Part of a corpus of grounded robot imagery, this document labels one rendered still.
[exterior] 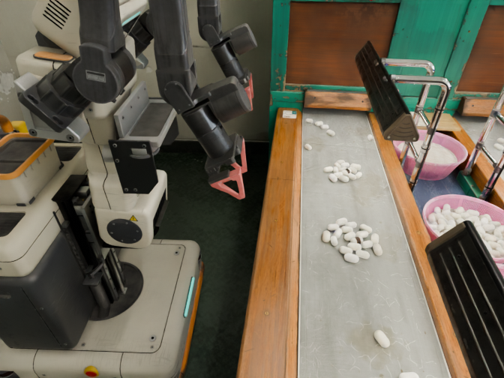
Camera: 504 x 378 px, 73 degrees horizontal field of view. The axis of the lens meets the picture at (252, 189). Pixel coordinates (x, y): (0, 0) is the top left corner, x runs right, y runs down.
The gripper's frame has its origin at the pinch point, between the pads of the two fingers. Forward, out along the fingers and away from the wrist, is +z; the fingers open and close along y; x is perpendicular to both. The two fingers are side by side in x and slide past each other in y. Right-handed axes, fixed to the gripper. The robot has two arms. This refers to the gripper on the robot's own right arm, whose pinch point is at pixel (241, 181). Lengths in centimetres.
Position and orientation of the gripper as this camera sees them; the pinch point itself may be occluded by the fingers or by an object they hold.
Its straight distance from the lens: 75.2
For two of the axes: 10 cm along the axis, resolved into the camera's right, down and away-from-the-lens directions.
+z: 4.5, 7.2, 5.3
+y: 0.4, -6.1, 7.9
